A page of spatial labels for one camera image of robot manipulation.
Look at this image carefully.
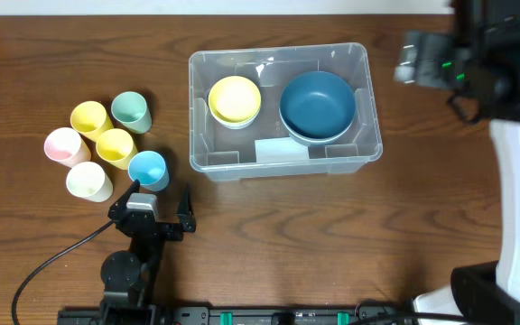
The green cup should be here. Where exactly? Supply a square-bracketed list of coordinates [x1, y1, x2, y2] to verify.
[111, 91, 153, 134]

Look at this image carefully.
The cream white cup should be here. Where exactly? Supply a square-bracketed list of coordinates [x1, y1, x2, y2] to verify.
[66, 162, 113, 202]

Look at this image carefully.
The clear plastic storage bin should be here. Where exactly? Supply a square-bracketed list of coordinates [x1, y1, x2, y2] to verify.
[189, 42, 383, 181]

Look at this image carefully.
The dark blue large bowl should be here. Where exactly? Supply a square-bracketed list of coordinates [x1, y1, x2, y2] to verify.
[279, 71, 358, 137]

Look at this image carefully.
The light blue cup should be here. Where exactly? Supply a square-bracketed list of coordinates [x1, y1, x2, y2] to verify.
[127, 151, 170, 191]

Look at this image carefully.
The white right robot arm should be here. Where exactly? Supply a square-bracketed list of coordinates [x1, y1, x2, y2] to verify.
[395, 0, 520, 324]

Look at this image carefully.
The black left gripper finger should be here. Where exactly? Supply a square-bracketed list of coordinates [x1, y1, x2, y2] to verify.
[177, 185, 197, 233]
[107, 180, 140, 221]

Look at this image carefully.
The white small bowl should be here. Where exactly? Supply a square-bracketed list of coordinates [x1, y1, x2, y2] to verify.
[218, 124, 250, 130]

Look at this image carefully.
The yellow cup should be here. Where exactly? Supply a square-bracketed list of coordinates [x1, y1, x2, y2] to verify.
[70, 101, 113, 142]
[96, 128, 138, 170]

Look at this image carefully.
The pink cup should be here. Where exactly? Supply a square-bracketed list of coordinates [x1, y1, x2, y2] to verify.
[43, 127, 91, 168]

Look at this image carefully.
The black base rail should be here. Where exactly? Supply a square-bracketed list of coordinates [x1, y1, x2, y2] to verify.
[56, 304, 460, 325]

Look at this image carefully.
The yellow bowl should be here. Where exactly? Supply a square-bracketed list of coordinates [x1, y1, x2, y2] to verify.
[208, 76, 262, 124]

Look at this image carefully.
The light grey small bowl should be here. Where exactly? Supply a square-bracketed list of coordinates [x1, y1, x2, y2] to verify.
[212, 113, 258, 130]

